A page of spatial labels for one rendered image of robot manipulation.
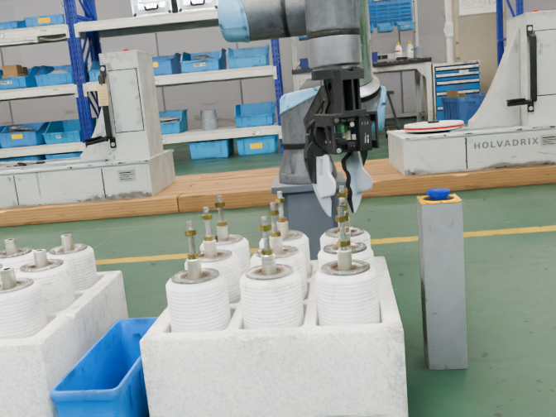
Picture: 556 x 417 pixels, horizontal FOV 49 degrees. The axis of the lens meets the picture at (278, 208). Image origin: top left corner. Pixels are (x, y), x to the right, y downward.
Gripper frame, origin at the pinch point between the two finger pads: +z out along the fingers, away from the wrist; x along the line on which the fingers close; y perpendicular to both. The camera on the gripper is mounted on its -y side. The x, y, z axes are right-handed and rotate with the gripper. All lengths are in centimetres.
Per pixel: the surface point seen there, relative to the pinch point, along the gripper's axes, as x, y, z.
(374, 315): 2.2, 4.9, 16.6
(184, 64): 75, -479, -52
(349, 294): -1.7, 5.1, 12.4
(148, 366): -30.7, -5.4, 21.1
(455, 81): 338, -442, -15
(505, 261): 75, -55, 35
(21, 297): -48, -19, 11
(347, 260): -0.1, 1.7, 8.3
